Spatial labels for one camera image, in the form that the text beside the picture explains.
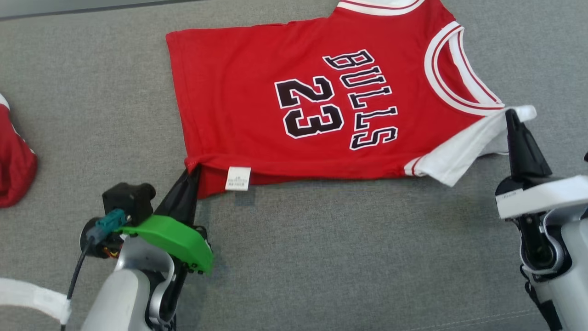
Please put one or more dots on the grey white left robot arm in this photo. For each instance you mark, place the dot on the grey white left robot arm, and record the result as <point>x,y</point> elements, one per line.
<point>124,294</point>

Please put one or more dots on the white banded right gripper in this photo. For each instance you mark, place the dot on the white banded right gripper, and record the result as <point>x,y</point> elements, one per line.
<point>542,195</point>

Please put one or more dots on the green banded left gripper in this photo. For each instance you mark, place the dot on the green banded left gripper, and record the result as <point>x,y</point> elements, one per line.
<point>179,239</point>

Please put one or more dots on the red shorts white stripes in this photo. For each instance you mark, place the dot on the red shorts white stripes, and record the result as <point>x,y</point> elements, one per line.
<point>16,170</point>

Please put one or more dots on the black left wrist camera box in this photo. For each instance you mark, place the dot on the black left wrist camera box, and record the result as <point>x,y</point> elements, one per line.
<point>128,200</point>

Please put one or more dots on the red Bulls 23 jersey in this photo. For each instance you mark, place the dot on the red Bulls 23 jersey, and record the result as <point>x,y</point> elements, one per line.
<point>252,92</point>

